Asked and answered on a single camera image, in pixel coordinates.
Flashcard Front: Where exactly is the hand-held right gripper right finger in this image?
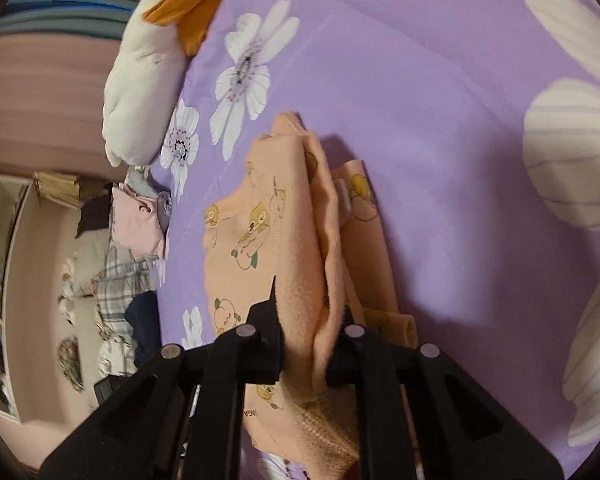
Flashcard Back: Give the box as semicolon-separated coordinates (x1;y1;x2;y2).
324;307;565;480

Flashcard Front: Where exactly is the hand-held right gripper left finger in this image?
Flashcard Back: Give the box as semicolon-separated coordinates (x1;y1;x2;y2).
39;275;287;480

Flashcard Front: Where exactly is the orange printed small garment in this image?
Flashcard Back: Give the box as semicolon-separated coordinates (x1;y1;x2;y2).
200;111;419;480

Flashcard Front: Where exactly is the navy dark cloth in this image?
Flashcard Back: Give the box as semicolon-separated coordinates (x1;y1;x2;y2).
124;290;162;369

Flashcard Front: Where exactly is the plaid cloth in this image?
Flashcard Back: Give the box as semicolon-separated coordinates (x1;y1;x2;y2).
92;244;157;377

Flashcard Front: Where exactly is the pink folded cloth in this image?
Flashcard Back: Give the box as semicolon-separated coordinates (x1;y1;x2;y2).
111;182;168;262

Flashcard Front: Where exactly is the floral patterned quilt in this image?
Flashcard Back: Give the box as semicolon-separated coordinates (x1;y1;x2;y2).
55;255;106;394

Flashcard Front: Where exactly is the purple floral bedsheet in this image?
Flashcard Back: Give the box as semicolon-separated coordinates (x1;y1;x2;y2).
152;0;600;480

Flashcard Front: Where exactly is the tan woven box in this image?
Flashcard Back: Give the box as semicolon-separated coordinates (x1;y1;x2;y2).
32;170;82;209

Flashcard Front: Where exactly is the white cabinet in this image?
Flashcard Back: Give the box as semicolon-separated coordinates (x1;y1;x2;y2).
0;170;37;417

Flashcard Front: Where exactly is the white and orange plush toy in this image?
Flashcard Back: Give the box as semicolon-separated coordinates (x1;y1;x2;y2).
102;0;246;168

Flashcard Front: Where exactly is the blue striped blanket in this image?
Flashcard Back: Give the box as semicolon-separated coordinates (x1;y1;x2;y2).
0;0;155;42

